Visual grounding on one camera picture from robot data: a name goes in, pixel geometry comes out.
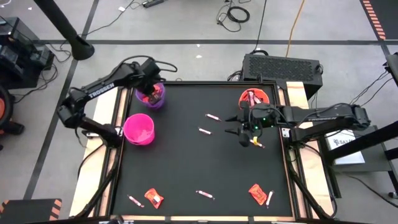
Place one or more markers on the black orange wheeled machine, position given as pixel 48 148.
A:
pixel 3 109

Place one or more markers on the orange jack-o-lantern bucket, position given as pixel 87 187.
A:
pixel 242 99

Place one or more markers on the black device on stand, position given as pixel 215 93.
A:
pixel 392 67

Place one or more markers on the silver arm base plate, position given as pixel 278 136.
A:
pixel 285 132
pixel 90 134

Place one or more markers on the black diagonal beam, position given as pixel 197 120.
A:
pixel 373 137

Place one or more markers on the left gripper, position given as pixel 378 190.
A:
pixel 152 73

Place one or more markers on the black side table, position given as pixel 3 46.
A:
pixel 357 168

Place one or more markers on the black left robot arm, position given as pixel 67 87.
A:
pixel 118 77

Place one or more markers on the black mat with hazard stripes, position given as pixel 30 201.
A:
pixel 385 15
pixel 28 213

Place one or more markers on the black table frame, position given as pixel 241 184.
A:
pixel 202 82

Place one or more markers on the black computer case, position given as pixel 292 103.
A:
pixel 281 70

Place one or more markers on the purple halloween bucket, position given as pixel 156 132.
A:
pixel 161 103

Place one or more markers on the white paper sign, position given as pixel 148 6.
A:
pixel 343 149

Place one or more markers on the pink marker pen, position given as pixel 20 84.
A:
pixel 136 201

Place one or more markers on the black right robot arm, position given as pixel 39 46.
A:
pixel 311 116

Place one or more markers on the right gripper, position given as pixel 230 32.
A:
pixel 253 116

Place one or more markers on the pink halloween bucket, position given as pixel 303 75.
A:
pixel 138 129

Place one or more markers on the black power strip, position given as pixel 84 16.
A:
pixel 153 3

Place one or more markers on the light wooden side board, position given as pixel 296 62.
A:
pixel 88 186
pixel 297 96

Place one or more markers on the black pole stand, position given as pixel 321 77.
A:
pixel 66 29

